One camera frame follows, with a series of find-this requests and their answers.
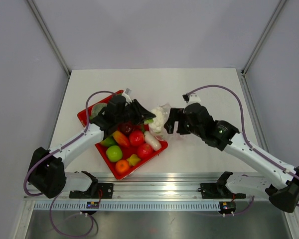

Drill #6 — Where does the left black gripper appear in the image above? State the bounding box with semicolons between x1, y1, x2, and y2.
116;100;155;126

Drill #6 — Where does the clear zip top bag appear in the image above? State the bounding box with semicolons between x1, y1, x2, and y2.
148;104;185;141

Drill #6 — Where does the white cauliflower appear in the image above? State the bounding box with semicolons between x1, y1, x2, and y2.
145;107;165;133

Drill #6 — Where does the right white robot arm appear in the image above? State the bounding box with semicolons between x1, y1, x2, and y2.
176;103;299;213

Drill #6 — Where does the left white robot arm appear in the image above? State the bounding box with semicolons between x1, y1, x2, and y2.
23;93;168;199

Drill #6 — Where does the dark red plum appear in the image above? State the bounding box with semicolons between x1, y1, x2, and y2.
119;122;134;135

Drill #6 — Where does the red tomato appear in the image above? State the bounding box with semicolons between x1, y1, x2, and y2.
129;130;145;147

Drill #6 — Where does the white radish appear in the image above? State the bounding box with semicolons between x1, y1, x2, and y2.
144;131;161;151

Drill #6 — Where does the red orange mango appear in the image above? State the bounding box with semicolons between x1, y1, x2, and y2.
112;130;131;148

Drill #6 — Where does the red plastic tray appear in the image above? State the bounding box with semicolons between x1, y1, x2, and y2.
77;89;168;181

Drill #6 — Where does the red apple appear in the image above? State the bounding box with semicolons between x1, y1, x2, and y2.
137;143;153;159

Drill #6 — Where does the yellow green mango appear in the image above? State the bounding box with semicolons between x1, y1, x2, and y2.
100;136;117;148

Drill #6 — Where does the yellow starfruit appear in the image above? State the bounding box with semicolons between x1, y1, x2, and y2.
127;154;141;167

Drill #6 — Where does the green apple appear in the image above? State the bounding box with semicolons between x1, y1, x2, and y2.
106;145;123;163

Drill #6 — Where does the orange fruit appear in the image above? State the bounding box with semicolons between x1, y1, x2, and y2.
115;159;130;175

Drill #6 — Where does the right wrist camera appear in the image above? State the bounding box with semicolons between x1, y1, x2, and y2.
182;93;201;105

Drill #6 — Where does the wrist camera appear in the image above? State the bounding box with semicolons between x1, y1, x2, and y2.
182;93;201;105
122;88;132;103

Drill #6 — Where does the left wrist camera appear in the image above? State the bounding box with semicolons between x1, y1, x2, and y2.
122;88;132;103

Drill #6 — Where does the aluminium mounting rail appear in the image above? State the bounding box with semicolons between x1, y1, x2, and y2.
23;173;270;202

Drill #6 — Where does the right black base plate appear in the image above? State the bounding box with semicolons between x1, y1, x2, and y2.
197;171;246;200

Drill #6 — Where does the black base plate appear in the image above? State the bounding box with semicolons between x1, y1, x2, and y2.
69;171;114;199
197;171;246;200

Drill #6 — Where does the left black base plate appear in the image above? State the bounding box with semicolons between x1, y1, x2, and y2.
69;171;114;199

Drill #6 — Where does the right aluminium frame post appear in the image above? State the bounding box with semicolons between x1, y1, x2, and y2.
241;0;289;77

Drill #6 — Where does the aluminium frame post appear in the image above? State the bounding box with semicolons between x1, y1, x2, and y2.
241;0;289;77
25;0;71;79

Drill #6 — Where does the white slotted cable duct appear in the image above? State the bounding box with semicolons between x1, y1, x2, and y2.
34;201;220;212

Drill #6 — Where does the left aluminium frame post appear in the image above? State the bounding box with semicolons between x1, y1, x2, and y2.
25;0;71;79

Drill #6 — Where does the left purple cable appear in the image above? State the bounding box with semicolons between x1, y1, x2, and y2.
23;91;124;236

